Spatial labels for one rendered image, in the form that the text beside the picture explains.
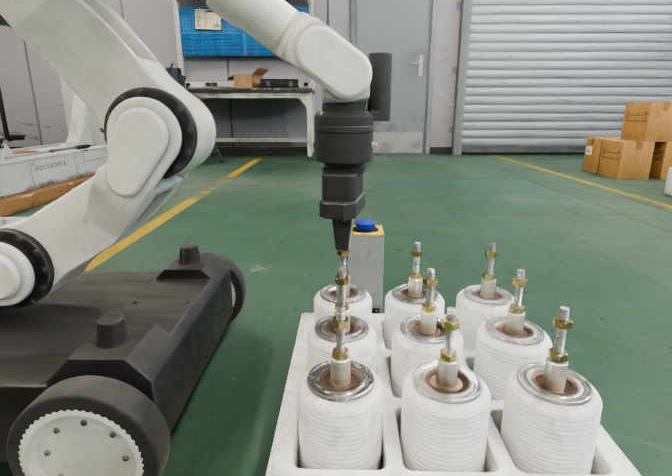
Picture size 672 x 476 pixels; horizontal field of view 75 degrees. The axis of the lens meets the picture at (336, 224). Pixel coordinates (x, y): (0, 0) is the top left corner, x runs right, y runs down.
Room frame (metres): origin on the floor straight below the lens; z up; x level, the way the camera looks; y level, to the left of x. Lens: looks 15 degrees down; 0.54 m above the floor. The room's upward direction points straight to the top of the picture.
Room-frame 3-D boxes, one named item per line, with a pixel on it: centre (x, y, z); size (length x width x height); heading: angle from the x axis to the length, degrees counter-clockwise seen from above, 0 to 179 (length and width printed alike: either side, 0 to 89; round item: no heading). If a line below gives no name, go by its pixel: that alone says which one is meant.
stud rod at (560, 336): (0.42, -0.24, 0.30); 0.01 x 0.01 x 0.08
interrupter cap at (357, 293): (0.66, -0.01, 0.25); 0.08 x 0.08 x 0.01
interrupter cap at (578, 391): (0.42, -0.24, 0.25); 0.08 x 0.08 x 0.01
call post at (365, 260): (0.83, -0.06, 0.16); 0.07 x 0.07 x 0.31; 89
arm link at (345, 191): (0.66, -0.01, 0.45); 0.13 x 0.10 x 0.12; 168
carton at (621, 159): (3.62, -2.39, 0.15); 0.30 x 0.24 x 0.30; 179
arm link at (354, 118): (0.67, -0.02, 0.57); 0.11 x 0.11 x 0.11; 5
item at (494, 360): (0.54, -0.24, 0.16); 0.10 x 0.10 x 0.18
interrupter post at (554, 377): (0.42, -0.24, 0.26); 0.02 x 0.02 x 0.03
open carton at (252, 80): (5.19, 1.00, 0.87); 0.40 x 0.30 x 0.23; 76
